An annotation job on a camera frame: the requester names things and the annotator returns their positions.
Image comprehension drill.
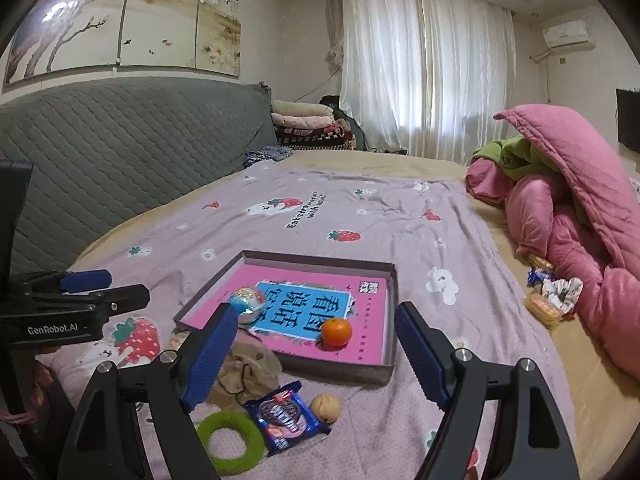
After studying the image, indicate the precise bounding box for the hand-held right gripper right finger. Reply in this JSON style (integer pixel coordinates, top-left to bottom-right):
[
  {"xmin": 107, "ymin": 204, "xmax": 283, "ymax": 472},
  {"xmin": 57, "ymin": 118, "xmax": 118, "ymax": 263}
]
[{"xmin": 394, "ymin": 301, "xmax": 581, "ymax": 480}]

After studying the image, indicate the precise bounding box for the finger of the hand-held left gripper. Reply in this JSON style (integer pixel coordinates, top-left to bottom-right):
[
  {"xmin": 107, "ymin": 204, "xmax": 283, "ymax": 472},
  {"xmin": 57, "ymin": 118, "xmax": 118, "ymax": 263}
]
[
  {"xmin": 10, "ymin": 269, "xmax": 112, "ymax": 296},
  {"xmin": 27, "ymin": 284, "xmax": 151, "ymax": 320}
]

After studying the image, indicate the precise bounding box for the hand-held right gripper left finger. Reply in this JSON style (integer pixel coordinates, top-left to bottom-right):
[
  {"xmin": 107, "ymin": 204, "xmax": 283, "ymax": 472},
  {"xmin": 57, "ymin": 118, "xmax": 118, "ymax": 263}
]
[{"xmin": 57, "ymin": 302, "xmax": 241, "ymax": 480}]

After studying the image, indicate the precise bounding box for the beige organza pouch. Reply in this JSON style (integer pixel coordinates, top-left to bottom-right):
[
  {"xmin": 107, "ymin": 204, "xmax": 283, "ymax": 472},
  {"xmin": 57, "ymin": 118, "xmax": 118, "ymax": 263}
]
[{"xmin": 207, "ymin": 332, "xmax": 283, "ymax": 408}]

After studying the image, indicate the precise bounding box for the grey cardboard box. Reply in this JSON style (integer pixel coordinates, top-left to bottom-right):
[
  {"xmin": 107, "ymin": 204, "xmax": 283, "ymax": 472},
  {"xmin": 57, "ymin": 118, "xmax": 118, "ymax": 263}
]
[{"xmin": 173, "ymin": 250, "xmax": 399, "ymax": 385}]

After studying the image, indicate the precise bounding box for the orange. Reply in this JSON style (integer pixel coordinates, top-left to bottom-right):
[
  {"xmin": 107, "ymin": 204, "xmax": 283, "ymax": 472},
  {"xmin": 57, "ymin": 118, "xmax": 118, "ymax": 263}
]
[{"xmin": 196, "ymin": 411, "xmax": 266, "ymax": 475}]

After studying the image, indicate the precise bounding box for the orange tangerine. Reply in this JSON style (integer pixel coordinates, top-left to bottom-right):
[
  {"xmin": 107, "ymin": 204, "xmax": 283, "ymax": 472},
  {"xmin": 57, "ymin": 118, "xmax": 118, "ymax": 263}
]
[{"xmin": 320, "ymin": 318, "xmax": 353, "ymax": 348}]

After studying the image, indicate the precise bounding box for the blue snack packet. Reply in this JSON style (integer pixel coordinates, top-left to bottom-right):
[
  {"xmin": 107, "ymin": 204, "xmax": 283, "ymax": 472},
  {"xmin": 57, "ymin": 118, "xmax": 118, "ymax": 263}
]
[{"xmin": 243, "ymin": 381, "xmax": 332, "ymax": 457}]

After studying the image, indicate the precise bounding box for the pink book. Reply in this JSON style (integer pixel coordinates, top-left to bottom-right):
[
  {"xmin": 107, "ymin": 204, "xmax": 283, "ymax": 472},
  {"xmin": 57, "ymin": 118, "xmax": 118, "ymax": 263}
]
[{"xmin": 207, "ymin": 264, "xmax": 390, "ymax": 363}]

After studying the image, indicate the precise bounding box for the blue wrapped toy ball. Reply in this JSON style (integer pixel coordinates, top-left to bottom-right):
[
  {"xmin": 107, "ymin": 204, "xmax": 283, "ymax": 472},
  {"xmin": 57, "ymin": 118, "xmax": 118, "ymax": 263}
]
[{"xmin": 227, "ymin": 286, "xmax": 268, "ymax": 325}]

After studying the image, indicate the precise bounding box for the walnut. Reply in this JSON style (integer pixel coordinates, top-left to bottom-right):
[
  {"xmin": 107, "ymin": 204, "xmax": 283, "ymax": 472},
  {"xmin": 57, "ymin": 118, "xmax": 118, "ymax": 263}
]
[{"xmin": 310, "ymin": 394, "xmax": 343, "ymax": 423}]

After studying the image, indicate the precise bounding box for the grey quilted headboard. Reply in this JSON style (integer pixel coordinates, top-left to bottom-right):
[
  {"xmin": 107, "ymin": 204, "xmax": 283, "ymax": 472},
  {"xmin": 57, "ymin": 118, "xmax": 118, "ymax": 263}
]
[{"xmin": 0, "ymin": 77, "xmax": 278, "ymax": 276}]

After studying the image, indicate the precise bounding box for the purple strawberry printed blanket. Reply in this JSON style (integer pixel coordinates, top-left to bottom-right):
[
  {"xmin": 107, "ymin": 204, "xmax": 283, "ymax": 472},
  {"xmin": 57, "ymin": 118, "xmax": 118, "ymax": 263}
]
[{"xmin": 42, "ymin": 162, "xmax": 576, "ymax": 480}]

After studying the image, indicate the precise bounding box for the white floral scrunchie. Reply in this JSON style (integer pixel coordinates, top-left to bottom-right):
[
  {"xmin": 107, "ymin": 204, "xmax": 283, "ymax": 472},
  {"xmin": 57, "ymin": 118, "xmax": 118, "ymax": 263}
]
[{"xmin": 542, "ymin": 276, "xmax": 584, "ymax": 316}]

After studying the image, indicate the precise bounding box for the beige bed sheet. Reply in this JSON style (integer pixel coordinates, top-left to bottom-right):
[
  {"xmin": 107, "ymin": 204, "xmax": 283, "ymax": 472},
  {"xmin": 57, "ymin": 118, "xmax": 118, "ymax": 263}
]
[{"xmin": 65, "ymin": 150, "xmax": 640, "ymax": 480}]

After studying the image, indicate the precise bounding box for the dark patterned cloth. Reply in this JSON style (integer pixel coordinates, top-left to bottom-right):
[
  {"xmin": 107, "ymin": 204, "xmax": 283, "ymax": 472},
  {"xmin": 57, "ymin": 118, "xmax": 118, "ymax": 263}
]
[{"xmin": 243, "ymin": 146, "xmax": 293, "ymax": 169}]

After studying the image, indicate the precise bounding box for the pink quilt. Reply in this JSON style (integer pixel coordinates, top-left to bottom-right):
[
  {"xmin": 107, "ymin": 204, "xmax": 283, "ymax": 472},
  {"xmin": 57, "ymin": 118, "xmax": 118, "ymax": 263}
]
[{"xmin": 465, "ymin": 104, "xmax": 640, "ymax": 361}]

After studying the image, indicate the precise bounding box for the green blanket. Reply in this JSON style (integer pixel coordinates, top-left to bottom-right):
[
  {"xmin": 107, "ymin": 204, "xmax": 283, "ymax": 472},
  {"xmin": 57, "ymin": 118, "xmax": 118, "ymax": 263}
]
[{"xmin": 472, "ymin": 132, "xmax": 568, "ymax": 186}]

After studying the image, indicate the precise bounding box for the chequered folded blanket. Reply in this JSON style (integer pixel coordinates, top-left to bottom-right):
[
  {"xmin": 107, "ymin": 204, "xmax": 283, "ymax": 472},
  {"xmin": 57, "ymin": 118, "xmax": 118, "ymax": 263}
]
[{"xmin": 276, "ymin": 127, "xmax": 356, "ymax": 152}]

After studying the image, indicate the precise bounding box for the pink folded blanket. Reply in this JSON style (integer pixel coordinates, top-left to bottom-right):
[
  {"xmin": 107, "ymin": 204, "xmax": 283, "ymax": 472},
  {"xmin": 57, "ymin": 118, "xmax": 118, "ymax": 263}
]
[{"xmin": 272, "ymin": 114, "xmax": 337, "ymax": 132}]

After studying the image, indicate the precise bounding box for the dark clothes pile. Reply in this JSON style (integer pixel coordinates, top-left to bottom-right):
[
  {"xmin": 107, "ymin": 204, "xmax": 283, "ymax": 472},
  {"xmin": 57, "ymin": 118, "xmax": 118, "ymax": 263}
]
[{"xmin": 320, "ymin": 95, "xmax": 369, "ymax": 151}]

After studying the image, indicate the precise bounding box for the cream folded blanket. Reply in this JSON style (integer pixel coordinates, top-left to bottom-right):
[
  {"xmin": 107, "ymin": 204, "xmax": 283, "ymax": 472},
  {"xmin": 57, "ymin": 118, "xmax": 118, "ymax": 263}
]
[{"xmin": 271, "ymin": 100, "xmax": 333, "ymax": 117}]

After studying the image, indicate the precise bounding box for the white sheer curtain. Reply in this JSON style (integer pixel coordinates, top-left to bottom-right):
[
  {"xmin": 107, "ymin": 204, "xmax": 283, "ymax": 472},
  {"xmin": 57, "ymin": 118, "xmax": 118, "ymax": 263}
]
[{"xmin": 340, "ymin": 0, "xmax": 516, "ymax": 161}]

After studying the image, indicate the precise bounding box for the air conditioner pipe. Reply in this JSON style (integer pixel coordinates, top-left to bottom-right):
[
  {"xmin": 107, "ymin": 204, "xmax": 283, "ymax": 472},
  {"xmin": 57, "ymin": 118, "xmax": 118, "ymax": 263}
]
[{"xmin": 529, "ymin": 50, "xmax": 552, "ymax": 106}]

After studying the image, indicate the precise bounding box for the black television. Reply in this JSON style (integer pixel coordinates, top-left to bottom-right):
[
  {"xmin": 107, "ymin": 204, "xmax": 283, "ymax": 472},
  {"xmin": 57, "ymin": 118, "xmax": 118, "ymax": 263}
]
[{"xmin": 616, "ymin": 88, "xmax": 640, "ymax": 153}]

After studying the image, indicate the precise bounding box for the beige curtain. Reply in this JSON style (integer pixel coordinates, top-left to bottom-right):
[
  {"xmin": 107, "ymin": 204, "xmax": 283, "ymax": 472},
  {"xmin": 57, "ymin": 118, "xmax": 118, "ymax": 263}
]
[{"xmin": 325, "ymin": 0, "xmax": 347, "ymax": 68}]

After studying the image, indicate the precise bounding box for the white air conditioner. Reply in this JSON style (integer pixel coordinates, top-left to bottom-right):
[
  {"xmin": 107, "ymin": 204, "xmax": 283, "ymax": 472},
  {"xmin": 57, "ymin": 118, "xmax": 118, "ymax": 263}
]
[{"xmin": 542, "ymin": 20, "xmax": 596, "ymax": 53}]

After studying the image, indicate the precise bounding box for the blossom wall painting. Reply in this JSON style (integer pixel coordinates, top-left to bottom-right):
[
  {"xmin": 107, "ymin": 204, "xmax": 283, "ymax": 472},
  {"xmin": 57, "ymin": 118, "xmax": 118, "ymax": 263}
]
[{"xmin": 2, "ymin": 0, "xmax": 243, "ymax": 93}]

